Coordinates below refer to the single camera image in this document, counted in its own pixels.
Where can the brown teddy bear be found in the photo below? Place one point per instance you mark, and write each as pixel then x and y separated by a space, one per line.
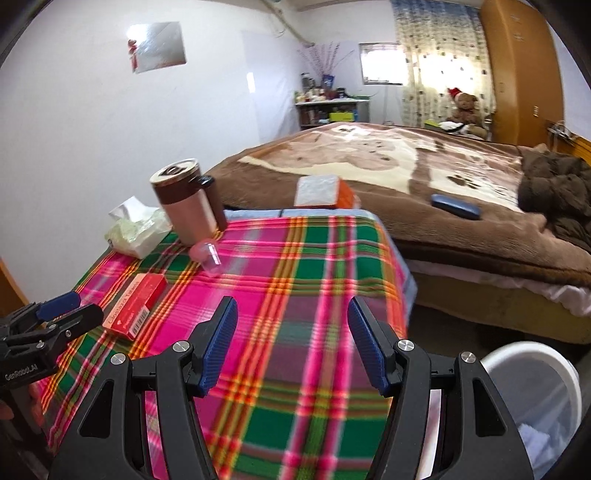
pixel 465 108

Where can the small pink transparent cup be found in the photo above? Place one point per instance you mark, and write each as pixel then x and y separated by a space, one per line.
pixel 207 258

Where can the dark brown jacket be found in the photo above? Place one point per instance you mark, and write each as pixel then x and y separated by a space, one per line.
pixel 558 184

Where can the green white tissue pack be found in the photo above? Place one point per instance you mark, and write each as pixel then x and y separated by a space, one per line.
pixel 134 230

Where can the patterned curtain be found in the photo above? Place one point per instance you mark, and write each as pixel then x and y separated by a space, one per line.
pixel 429 46

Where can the pink brown travel mug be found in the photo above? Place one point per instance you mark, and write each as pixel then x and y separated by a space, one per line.
pixel 189 207

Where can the red cardboard box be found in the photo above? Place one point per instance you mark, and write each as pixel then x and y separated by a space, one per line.
pixel 134 304

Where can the pink green plaid tablecloth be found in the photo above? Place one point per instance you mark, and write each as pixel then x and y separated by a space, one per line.
pixel 286 277

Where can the orange white tissue box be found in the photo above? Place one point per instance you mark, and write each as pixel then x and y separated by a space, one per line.
pixel 316 190

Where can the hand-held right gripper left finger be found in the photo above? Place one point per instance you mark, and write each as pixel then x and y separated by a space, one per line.
pixel 221 341

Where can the wooden headboard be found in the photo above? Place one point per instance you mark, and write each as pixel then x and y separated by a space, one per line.
pixel 581 150

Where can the person's left hand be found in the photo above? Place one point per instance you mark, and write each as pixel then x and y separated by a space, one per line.
pixel 5 410

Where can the cluster of bottles and jars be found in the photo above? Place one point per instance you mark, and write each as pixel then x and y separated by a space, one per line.
pixel 318 92

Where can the green box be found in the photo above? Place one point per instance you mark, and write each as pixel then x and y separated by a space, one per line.
pixel 344 116

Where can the white shelf unit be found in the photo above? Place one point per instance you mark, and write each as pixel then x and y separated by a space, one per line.
pixel 334 106

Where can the silver wall poster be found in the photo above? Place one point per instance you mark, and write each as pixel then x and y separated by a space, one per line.
pixel 157 46

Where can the bed with brown blanket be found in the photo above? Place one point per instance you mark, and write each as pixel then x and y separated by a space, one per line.
pixel 369 152

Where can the blue glasses case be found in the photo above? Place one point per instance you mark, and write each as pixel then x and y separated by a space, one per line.
pixel 456 206

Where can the decorative branches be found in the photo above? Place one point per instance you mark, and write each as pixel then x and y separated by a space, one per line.
pixel 323 57

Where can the wooden cabinet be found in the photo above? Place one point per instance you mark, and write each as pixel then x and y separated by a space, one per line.
pixel 10 288

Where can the white plastic bin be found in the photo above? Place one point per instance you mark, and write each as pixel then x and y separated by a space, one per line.
pixel 531 369

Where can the window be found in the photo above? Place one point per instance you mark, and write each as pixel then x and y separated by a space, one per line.
pixel 381 64

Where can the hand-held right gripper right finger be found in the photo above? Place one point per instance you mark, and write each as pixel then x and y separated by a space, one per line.
pixel 364 341

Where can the air conditioner pipe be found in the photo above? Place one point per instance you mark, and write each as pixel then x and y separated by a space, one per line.
pixel 288 27

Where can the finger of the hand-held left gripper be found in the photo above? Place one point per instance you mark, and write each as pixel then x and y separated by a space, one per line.
pixel 60 304
pixel 78 321

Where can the wooden wardrobe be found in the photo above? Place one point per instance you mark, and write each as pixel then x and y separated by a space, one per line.
pixel 521 69

